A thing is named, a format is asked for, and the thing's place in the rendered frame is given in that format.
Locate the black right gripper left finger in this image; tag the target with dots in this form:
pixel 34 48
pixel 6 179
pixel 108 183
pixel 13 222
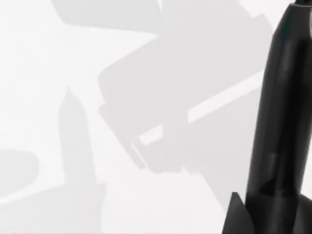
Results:
pixel 235 217

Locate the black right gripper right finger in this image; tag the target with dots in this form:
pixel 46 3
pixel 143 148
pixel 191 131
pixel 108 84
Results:
pixel 307 219

